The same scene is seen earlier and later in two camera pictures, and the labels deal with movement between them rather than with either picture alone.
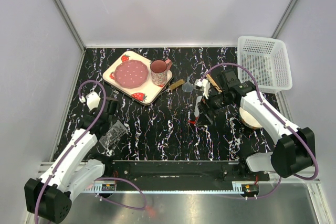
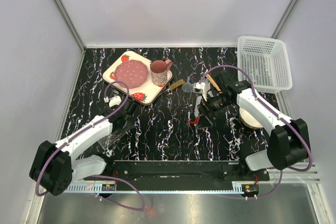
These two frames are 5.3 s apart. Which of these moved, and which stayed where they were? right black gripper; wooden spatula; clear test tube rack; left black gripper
Moved: left black gripper
Stayed: right black gripper; clear test tube rack; wooden spatula
